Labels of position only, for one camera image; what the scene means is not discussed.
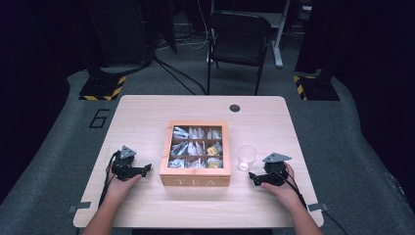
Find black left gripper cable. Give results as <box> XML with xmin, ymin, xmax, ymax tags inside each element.
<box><xmin>98</xmin><ymin>150</ymin><xmax>121</xmax><ymax>209</ymax></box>

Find black folding chair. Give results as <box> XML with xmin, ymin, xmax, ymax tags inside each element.
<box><xmin>206</xmin><ymin>11</ymin><xmax>274</xmax><ymax>96</ymax></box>

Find person's right hand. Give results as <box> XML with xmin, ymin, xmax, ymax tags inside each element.
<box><xmin>260</xmin><ymin>162</ymin><xmax>304</xmax><ymax>211</ymax></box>

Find black floor cable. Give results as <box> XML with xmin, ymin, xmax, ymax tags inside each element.
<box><xmin>152</xmin><ymin>54</ymin><xmax>208</xmax><ymax>96</ymax></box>

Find white desk leg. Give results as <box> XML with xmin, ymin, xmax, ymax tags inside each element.
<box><xmin>271</xmin><ymin>0</ymin><xmax>292</xmax><ymax>69</ymax></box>

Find assorted tea packets in compartments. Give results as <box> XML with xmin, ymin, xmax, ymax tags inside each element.
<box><xmin>167</xmin><ymin>126</ymin><xmax>224</xmax><ymax>169</ymax></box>

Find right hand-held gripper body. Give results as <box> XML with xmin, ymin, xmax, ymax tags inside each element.
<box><xmin>261</xmin><ymin>152</ymin><xmax>293</xmax><ymax>187</ymax></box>

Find white floor cable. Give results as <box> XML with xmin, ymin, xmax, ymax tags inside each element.
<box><xmin>156</xmin><ymin>0</ymin><xmax>216</xmax><ymax>52</ymax></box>

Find wooden tea box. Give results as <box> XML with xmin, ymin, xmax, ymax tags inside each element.
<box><xmin>159</xmin><ymin>120</ymin><xmax>232</xmax><ymax>188</ymax></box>

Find person's left hand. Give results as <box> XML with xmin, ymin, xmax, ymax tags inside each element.
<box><xmin>106</xmin><ymin>163</ymin><xmax>143</xmax><ymax>200</ymax></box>

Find black stand base striped edge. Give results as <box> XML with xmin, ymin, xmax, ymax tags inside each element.
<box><xmin>78</xmin><ymin>74</ymin><xmax>127</xmax><ymax>102</ymax></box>
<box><xmin>293</xmin><ymin>75</ymin><xmax>341</xmax><ymax>102</ymax></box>

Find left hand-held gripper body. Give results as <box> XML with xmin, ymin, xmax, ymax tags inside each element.
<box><xmin>110</xmin><ymin>145</ymin><xmax>138</xmax><ymax>182</ymax></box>

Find clear glass cup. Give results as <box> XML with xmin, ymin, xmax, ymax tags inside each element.
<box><xmin>236</xmin><ymin>145</ymin><xmax>259</xmax><ymax>172</ymax></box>

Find grey metal bracket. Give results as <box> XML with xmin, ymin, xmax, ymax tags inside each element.
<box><xmin>306</xmin><ymin>203</ymin><xmax>330</xmax><ymax>212</ymax></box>
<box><xmin>68</xmin><ymin>201</ymin><xmax>92</xmax><ymax>213</ymax></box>

